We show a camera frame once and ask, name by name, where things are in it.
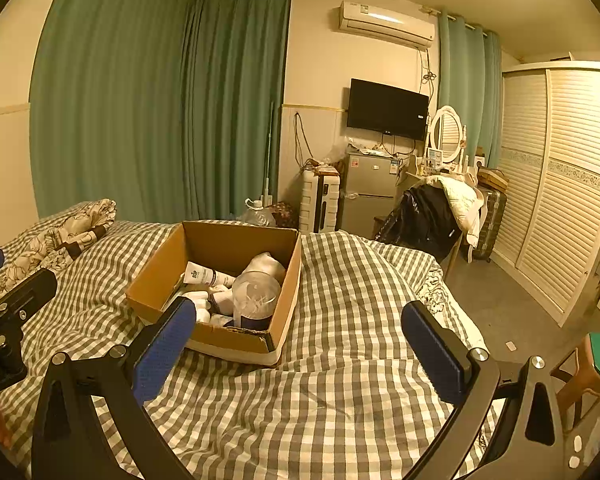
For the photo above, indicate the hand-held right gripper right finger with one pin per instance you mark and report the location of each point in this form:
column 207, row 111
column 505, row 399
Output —
column 430, row 350

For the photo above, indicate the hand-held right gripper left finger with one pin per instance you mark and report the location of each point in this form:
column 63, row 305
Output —
column 162, row 352

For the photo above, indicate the white socks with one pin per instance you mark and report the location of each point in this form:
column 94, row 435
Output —
column 220, row 300

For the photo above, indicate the white cream tube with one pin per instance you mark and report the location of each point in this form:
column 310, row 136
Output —
column 207, row 275

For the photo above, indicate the clear cotton swab container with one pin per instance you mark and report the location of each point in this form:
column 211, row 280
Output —
column 256, row 295

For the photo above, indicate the brown cardboard box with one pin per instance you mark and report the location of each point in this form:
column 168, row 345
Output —
column 285, row 300

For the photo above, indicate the pale cloth bundle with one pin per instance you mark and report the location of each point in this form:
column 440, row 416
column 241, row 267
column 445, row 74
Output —
column 267, row 265

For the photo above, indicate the floral quilt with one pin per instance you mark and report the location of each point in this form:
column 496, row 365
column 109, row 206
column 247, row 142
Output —
column 45, row 240

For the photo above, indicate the floral white bed sheet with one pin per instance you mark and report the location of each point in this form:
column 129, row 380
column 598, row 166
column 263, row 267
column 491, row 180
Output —
column 440, row 290

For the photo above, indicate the grey checked blanket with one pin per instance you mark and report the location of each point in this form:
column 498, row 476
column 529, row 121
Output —
column 340, row 360

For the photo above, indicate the black jacket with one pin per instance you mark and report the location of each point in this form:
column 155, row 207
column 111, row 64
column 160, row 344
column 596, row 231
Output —
column 422, row 217

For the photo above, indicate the brown checked suitcase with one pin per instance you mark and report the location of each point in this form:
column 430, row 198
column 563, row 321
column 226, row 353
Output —
column 490, row 222

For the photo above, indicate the white padded jacket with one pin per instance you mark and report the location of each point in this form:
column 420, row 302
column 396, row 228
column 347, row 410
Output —
column 460, row 200

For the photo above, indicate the clear water jug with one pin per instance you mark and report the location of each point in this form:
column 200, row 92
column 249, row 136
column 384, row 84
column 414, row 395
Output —
column 257, row 215

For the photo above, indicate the silver small fridge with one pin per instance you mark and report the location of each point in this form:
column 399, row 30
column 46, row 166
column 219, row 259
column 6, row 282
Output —
column 367, row 192

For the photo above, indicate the dark red bag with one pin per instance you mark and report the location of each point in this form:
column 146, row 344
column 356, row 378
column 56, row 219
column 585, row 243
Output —
column 284, row 216

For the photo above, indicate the white ribbed suitcase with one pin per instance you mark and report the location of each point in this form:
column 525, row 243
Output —
column 320, row 200

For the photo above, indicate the wide green curtain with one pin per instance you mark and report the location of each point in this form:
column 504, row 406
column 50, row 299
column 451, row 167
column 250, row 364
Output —
column 110, row 100

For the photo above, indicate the white louvred wardrobe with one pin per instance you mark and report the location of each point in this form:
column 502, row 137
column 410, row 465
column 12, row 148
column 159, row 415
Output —
column 555, row 190

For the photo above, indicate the oval white vanity mirror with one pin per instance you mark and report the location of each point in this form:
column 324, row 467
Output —
column 447, row 132

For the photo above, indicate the white mop pole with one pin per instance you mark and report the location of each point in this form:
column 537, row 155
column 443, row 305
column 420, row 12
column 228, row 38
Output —
column 268, row 155

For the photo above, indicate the pale green window curtain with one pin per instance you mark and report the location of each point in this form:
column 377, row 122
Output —
column 492, row 100
column 457, row 65

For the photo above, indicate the narrow green curtain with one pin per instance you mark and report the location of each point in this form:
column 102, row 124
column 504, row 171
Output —
column 237, row 105

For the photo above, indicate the white air conditioner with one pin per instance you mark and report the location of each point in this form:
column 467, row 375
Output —
column 385, row 24

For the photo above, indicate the black wall television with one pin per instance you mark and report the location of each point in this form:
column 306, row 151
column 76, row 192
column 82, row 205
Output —
column 387, row 109

